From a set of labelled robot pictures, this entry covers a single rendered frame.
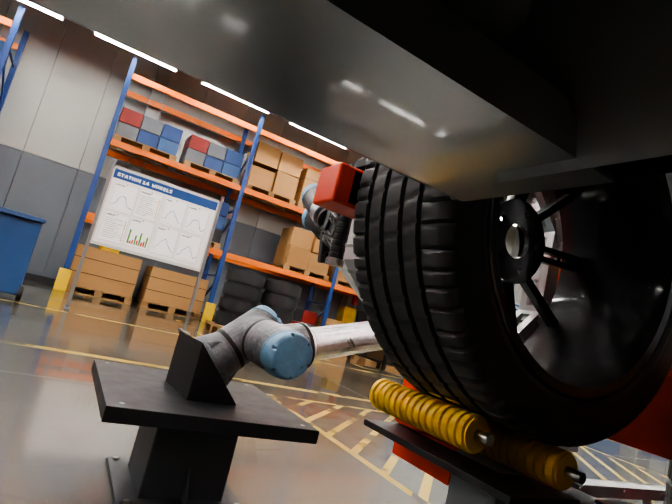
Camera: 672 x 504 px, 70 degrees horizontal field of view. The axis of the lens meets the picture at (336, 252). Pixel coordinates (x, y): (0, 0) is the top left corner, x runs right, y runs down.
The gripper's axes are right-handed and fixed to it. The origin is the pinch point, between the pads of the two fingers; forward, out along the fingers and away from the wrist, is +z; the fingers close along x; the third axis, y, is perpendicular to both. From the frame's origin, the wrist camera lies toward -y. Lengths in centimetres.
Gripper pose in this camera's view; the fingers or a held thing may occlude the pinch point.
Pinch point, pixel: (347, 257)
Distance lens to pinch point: 129.5
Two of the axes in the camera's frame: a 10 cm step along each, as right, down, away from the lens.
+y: 3.5, -8.4, -4.1
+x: 8.8, 1.6, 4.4
